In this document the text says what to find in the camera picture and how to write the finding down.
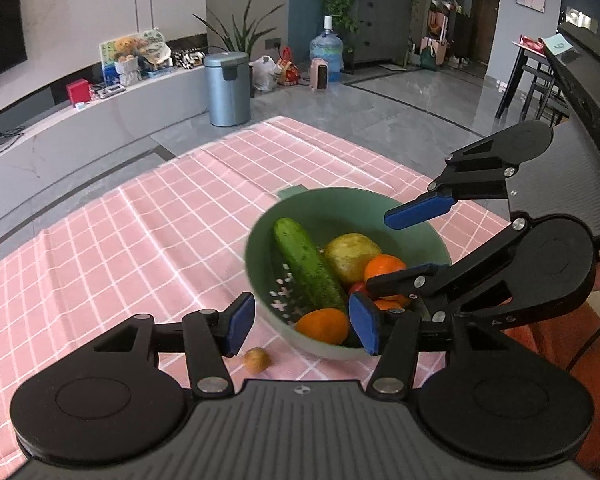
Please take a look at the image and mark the blue-grey pedal trash can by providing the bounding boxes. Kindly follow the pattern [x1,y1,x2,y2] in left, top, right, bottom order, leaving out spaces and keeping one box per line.
[203,51,253,128]

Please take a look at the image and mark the green colander bowl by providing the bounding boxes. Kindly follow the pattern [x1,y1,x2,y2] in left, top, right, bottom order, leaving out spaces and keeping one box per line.
[244,186,453,363]

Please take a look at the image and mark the grey marble media console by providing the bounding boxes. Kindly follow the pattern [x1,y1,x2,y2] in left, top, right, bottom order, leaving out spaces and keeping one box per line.
[0,62,211,181]

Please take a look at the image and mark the black dining chair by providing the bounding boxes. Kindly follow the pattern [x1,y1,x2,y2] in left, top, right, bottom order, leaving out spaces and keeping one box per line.
[525,62,572,122]

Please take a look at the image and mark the black white patterned ornaments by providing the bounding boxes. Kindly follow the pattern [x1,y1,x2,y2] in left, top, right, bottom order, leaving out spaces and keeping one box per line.
[172,49,205,68]

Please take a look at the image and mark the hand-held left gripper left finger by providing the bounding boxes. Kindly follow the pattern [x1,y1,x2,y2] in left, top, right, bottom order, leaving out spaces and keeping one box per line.
[94,292,256,398]

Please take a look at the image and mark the teddy bear bouquet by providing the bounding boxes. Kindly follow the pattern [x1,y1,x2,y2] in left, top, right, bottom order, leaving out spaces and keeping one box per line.
[114,36,143,86]

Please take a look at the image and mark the person's right forearm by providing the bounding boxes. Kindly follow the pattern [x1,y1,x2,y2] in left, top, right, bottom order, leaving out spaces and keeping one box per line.
[525,302,600,471]

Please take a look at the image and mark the red box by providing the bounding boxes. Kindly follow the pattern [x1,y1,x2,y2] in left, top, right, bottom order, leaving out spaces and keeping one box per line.
[65,79,92,106]

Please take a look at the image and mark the black dining table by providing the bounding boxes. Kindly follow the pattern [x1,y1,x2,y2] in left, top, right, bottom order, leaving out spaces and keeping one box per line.
[495,35,571,121]

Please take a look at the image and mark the blue water jug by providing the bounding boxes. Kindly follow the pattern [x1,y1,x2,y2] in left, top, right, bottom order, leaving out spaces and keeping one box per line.
[308,15,343,83]

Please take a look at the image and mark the dark grey cabinet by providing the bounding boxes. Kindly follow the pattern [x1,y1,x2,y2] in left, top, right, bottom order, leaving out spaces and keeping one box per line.
[352,0,415,66]

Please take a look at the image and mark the green gift bag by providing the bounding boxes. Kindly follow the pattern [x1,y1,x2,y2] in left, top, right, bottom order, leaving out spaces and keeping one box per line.
[420,42,448,72]

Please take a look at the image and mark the small brown-green fruit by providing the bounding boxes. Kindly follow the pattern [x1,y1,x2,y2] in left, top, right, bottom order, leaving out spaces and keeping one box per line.
[244,348,270,374]

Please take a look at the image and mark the yellow-green pear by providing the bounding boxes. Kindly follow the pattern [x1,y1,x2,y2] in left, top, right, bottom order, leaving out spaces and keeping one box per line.
[323,233,383,286]

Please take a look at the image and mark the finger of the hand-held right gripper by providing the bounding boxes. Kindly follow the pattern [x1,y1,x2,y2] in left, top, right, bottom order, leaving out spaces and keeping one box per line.
[366,220,531,333]
[384,135,518,230]

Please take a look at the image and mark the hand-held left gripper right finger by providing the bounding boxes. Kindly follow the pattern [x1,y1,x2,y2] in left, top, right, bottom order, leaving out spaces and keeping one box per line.
[349,291,473,401]

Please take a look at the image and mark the white plastic bag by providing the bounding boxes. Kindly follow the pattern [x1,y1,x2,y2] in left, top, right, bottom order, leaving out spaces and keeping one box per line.
[249,55,279,92]

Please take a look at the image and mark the small pink white heater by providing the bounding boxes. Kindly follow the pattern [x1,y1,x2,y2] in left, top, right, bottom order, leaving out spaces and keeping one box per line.
[309,57,331,91]

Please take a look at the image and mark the black cable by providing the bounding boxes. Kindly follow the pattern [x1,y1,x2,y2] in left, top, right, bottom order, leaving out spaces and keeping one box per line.
[560,307,600,376]

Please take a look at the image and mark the red gift bag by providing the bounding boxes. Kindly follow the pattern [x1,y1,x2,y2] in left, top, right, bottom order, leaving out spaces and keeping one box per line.
[276,46,301,87]

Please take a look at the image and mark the tall snake plant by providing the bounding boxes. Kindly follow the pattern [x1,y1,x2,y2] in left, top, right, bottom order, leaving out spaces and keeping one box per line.
[192,0,287,68]

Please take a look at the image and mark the pink checked tablecloth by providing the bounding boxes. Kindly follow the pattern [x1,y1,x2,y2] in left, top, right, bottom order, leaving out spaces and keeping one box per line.
[0,116,511,480]

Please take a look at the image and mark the orange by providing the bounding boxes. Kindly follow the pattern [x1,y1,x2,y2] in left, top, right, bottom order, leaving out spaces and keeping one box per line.
[295,307,352,346]
[372,295,411,311]
[363,254,407,286]

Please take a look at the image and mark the colourful painted picture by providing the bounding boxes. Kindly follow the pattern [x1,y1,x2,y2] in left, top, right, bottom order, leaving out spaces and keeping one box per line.
[99,27,168,83]

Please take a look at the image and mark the green cucumber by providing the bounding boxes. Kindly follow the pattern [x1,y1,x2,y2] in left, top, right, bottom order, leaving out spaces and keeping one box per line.
[272,217,349,311]

